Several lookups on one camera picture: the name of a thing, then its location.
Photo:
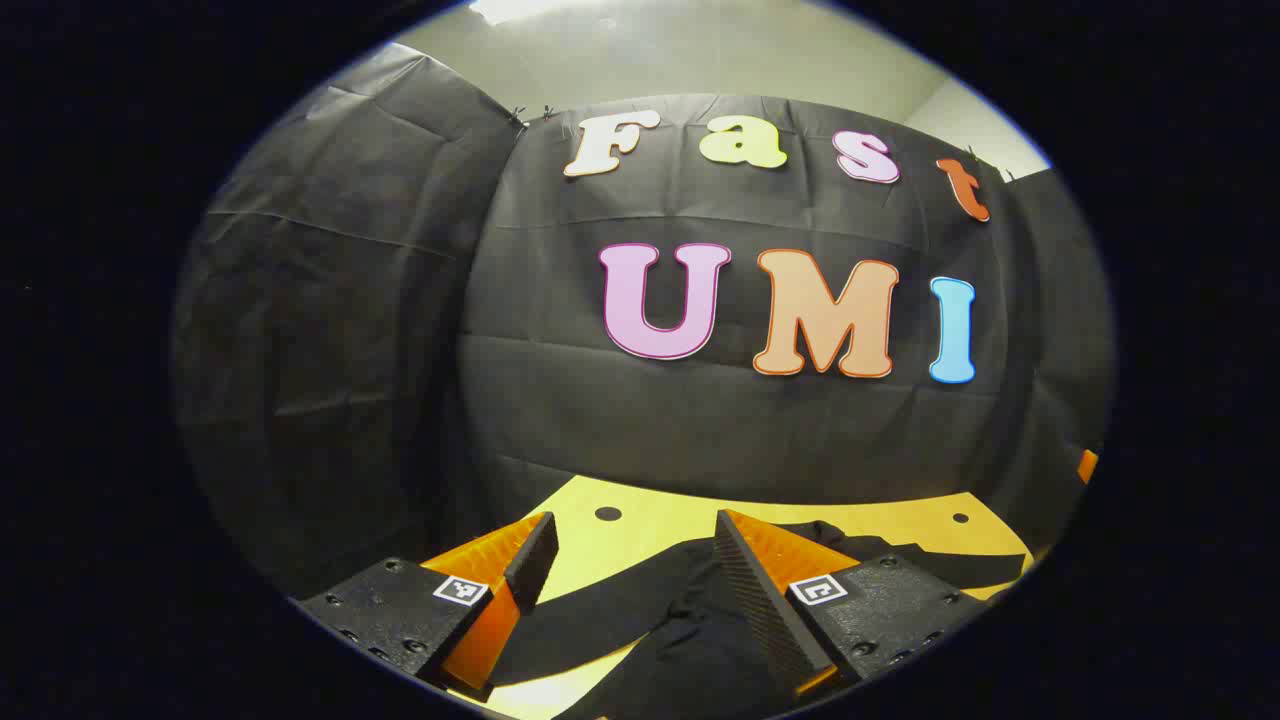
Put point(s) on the black buttoned cardigan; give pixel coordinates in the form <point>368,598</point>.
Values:
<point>620,610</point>

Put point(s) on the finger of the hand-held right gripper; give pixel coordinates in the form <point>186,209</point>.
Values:
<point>1087,466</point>

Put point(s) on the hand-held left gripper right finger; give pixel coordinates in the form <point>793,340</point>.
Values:
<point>760,600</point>

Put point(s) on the black backdrop cloth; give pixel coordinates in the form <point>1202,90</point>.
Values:
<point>700,420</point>

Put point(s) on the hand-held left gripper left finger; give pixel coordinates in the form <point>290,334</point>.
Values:
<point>532,560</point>

